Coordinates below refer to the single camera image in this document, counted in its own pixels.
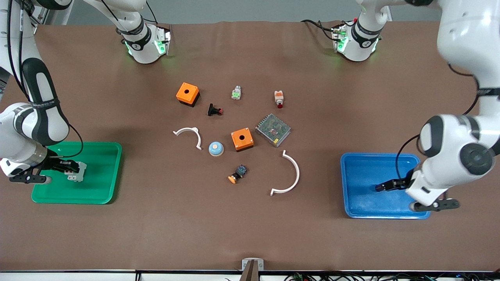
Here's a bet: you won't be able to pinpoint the grey metal bracket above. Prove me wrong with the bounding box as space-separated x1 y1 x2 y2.
242 258 264 271

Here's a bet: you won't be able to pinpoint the small white curved clip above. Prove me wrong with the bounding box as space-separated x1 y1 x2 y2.
173 127 203 151

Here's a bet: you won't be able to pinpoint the blue plastic tray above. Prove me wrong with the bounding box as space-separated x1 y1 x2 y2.
340 153 431 219

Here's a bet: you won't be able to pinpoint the black left base cable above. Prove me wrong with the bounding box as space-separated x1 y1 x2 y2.
301 19 340 41

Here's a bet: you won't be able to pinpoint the white table edge rail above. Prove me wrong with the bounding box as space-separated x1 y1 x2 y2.
0 269 500 281

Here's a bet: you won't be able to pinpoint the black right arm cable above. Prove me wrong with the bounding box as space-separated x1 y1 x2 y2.
7 0 84 158

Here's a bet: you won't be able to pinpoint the black right base cable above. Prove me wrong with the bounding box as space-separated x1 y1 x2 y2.
102 0 159 43

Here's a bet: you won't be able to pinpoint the large white curved clip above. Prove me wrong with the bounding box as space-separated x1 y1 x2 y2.
270 150 300 196

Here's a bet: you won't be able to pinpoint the metal mesh power supply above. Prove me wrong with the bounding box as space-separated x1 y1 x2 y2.
255 113 291 148

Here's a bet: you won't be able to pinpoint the black base cable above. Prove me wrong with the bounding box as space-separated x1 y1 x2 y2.
301 19 340 41
102 0 159 43

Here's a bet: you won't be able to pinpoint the tangled black floor cables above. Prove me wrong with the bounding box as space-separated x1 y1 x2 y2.
285 272 500 281

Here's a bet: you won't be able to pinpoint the brown table mat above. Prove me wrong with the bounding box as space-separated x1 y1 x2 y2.
0 20 500 272

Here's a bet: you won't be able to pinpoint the aluminium frame profile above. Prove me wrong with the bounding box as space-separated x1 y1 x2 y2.
23 0 73 26

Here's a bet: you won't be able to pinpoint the orange box with black base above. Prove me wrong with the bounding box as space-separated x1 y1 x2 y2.
176 82 200 107

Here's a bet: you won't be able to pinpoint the green plastic tray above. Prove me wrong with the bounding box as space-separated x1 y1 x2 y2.
31 141 123 205

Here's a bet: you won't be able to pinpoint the white red circuit breaker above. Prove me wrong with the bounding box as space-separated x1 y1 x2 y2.
66 161 87 182

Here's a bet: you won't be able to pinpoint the orange button box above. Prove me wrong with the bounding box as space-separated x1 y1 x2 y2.
230 128 254 152

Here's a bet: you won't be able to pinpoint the orange head blue button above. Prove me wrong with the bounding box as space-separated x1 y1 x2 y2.
228 164 248 184

